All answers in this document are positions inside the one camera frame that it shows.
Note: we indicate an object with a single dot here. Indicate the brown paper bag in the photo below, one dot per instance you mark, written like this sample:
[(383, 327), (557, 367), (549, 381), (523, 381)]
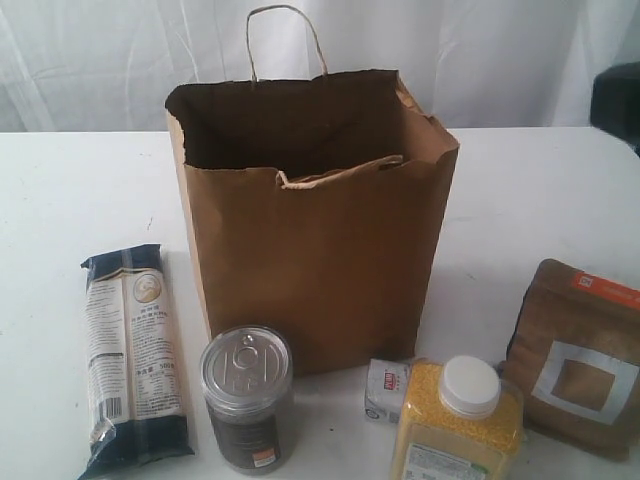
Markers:
[(314, 208)]

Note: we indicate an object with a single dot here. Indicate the yellow millet bottle white cap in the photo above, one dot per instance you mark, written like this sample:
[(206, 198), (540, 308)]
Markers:
[(459, 420)]

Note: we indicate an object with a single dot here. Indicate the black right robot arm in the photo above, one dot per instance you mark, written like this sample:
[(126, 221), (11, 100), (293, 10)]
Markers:
[(614, 105)]

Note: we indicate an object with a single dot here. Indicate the clear jar with metal lid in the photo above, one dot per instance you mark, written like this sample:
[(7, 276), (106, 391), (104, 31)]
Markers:
[(246, 378)]

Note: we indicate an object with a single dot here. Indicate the small white blue milk carton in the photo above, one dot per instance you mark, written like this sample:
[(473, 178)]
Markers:
[(386, 385)]

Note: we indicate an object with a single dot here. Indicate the dark blue noodle packet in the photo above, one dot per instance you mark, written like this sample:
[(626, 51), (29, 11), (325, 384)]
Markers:
[(134, 391)]

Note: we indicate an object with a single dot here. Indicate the brown kraft pouch with window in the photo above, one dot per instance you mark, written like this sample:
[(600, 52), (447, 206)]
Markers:
[(574, 355)]

